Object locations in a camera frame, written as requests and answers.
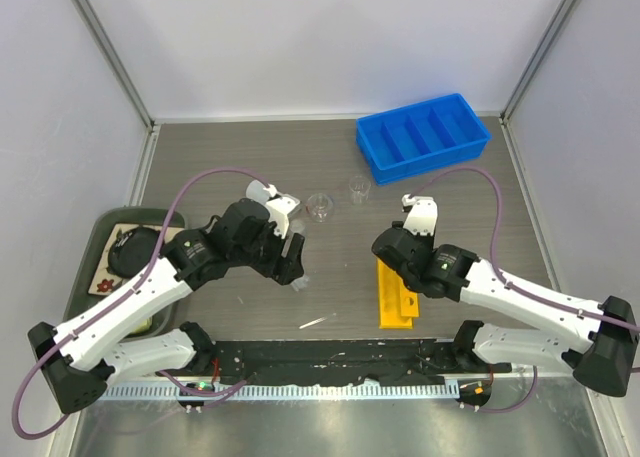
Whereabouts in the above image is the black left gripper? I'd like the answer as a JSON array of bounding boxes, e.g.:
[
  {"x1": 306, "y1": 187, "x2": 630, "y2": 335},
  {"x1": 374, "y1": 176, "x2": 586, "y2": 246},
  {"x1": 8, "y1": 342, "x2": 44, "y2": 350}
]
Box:
[{"x1": 231, "y1": 219, "x2": 304, "y2": 284}]

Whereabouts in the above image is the yellow test tube rack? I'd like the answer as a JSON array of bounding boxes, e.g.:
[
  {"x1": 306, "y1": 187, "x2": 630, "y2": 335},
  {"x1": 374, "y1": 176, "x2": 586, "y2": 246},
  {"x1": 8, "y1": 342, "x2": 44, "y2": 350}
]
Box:
[{"x1": 377, "y1": 260, "x2": 420, "y2": 330}]

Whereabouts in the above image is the bundle of plastic pipettes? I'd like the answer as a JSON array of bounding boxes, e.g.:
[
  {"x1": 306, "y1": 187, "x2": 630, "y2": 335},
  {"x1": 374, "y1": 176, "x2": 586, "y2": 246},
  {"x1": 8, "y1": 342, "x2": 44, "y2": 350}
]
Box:
[{"x1": 290, "y1": 275, "x2": 310, "y2": 292}]

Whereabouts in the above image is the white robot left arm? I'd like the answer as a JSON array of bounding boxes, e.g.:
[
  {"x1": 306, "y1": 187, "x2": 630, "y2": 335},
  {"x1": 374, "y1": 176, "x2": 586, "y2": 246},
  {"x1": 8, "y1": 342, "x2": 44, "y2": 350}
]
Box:
[{"x1": 28, "y1": 195, "x2": 305, "y2": 415}]

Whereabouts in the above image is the wide clear glass beaker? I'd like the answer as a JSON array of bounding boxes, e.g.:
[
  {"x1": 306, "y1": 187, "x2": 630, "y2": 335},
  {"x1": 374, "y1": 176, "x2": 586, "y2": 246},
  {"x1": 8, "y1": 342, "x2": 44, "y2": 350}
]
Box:
[{"x1": 306, "y1": 193, "x2": 334, "y2": 223}]

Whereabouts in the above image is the white squeeze bottle red cap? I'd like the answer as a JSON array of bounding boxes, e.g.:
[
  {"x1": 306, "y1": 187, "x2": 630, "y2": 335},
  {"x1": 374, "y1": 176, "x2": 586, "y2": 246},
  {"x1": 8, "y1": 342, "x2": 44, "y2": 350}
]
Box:
[{"x1": 245, "y1": 180, "x2": 302, "y2": 217}]

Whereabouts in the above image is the tall clear glass beaker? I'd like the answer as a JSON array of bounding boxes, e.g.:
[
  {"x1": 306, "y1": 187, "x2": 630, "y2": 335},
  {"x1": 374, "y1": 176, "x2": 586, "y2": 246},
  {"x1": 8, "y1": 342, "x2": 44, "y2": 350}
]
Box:
[{"x1": 349, "y1": 175, "x2": 371, "y2": 205}]

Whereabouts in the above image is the blue divided plastic bin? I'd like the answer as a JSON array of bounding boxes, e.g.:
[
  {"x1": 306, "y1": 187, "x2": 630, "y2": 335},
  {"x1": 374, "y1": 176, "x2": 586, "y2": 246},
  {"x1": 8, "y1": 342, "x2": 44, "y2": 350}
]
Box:
[{"x1": 356, "y1": 93, "x2": 491, "y2": 186}]

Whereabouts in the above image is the pale yellow cup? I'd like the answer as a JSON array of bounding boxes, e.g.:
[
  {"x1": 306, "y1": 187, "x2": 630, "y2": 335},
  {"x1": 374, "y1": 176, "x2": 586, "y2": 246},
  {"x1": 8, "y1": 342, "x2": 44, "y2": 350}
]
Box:
[{"x1": 130, "y1": 318, "x2": 152, "y2": 335}]

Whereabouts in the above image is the black round lid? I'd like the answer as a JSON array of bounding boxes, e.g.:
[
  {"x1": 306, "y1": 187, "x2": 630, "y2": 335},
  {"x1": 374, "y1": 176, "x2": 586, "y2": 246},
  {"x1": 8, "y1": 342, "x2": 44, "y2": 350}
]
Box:
[{"x1": 107, "y1": 226, "x2": 159, "y2": 279}]

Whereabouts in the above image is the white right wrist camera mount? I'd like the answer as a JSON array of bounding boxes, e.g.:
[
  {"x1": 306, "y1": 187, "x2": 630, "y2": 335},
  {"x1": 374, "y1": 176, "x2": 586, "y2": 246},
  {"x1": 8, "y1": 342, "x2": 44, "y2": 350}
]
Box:
[{"x1": 401, "y1": 194, "x2": 438, "y2": 237}]

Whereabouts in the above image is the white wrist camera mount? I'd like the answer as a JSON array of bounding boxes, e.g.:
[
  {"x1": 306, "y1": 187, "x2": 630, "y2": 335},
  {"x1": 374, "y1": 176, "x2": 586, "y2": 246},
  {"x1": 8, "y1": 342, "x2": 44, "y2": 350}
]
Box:
[
  {"x1": 264, "y1": 184, "x2": 301, "y2": 240},
  {"x1": 401, "y1": 194, "x2": 438, "y2": 237}
]

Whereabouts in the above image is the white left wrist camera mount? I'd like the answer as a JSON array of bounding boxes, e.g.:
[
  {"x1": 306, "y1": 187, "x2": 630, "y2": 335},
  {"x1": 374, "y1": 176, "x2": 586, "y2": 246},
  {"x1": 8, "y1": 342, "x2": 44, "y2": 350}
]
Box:
[{"x1": 264, "y1": 184, "x2": 301, "y2": 240}]

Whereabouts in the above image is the white slotted cable duct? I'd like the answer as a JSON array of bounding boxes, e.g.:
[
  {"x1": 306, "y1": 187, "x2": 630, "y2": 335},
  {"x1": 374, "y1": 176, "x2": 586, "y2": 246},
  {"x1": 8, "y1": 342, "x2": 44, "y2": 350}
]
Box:
[{"x1": 100, "y1": 380, "x2": 459, "y2": 402}]

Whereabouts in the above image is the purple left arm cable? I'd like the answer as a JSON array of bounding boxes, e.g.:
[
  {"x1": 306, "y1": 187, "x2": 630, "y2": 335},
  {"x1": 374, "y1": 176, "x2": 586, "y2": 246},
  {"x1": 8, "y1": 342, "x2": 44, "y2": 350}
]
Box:
[{"x1": 12, "y1": 166, "x2": 271, "y2": 441}]

